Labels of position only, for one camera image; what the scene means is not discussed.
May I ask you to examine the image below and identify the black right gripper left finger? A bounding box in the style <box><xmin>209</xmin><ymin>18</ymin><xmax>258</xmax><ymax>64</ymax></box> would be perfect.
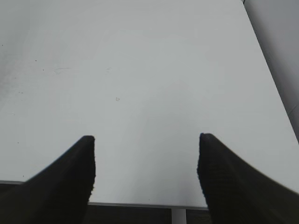
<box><xmin>0</xmin><ymin>136</ymin><xmax>96</xmax><ymax>224</ymax></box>

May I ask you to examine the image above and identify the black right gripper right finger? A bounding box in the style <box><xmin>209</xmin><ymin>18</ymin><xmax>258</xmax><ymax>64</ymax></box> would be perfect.
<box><xmin>197</xmin><ymin>133</ymin><xmax>299</xmax><ymax>224</ymax></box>

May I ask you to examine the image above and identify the white table leg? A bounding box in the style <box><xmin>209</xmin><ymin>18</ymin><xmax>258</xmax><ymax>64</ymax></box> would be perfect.
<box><xmin>171</xmin><ymin>209</ymin><xmax>187</xmax><ymax>224</ymax></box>

